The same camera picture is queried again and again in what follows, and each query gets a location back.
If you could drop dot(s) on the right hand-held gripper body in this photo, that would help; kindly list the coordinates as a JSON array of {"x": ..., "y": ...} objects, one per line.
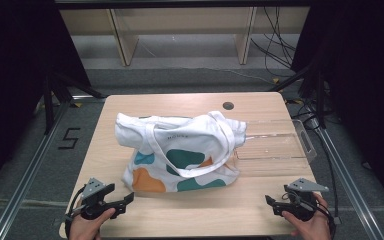
[{"x": 301, "y": 203}]

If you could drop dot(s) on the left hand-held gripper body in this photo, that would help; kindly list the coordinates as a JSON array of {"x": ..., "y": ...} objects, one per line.
[{"x": 94, "y": 203}]

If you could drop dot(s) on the clear acrylic tray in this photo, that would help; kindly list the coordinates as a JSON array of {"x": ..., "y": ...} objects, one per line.
[{"x": 273, "y": 146}]

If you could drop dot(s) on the white patterned tote bag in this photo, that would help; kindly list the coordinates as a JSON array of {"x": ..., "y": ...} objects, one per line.
[{"x": 180, "y": 150}]

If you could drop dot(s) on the person's left hand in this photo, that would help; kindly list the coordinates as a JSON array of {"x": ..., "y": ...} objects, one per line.
[{"x": 86, "y": 228}]

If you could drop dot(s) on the person's right hand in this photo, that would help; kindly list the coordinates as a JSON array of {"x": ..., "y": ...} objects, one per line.
[{"x": 310, "y": 228}]

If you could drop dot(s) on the black metal stand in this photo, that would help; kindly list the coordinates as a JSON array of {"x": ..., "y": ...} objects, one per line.
[
  {"x": 318, "y": 93},
  {"x": 58, "y": 90}
]

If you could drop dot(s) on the dark round table grommet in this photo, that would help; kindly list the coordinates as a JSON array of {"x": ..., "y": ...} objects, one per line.
[{"x": 228, "y": 106}]

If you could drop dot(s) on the wooden shelf unit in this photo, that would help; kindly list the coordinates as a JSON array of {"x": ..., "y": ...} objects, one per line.
[{"x": 126, "y": 43}]

